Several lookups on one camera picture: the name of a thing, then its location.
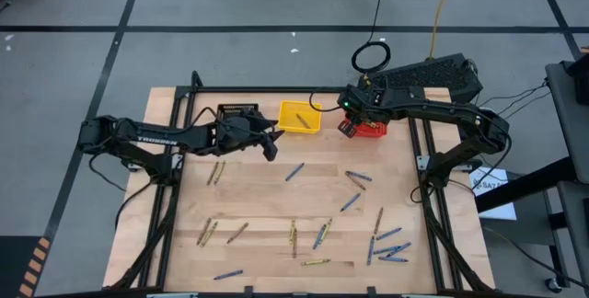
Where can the black plastic basket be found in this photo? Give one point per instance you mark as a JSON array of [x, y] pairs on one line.
[[237, 107]]

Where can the blue crayon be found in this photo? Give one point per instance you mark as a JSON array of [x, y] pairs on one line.
[[228, 274], [389, 234], [393, 259], [294, 172], [319, 237], [360, 176], [400, 248], [350, 202], [370, 251], [383, 250]]

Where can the white paper sheet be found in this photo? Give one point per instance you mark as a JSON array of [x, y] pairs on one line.
[[494, 197]]

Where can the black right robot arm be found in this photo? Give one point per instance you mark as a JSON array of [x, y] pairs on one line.
[[437, 109]]

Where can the red plastic basket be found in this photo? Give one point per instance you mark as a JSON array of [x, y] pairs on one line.
[[378, 132]]

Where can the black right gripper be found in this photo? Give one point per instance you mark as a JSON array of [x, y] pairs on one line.
[[366, 102]]

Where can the grey side table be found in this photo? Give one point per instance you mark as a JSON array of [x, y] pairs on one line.
[[570, 118]]

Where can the black table clamp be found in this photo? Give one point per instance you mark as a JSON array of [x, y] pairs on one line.
[[371, 291], [248, 291]]

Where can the black box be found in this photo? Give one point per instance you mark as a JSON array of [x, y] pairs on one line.
[[582, 77]]

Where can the black perforated computer case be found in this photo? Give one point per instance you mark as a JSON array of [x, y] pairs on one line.
[[437, 72]]

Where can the brown crayon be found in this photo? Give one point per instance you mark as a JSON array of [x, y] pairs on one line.
[[295, 246], [378, 221], [303, 121], [356, 182], [237, 233], [204, 231]]

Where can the silver aluminium bracket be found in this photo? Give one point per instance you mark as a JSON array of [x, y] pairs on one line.
[[172, 295]]

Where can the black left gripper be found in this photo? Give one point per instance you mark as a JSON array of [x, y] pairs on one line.
[[239, 132]]

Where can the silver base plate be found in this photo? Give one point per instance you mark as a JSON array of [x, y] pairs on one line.
[[422, 162], [132, 165]]

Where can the yellow plastic basket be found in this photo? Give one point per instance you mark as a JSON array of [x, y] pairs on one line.
[[287, 118]]

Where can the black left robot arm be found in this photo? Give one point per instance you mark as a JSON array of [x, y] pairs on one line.
[[152, 140]]

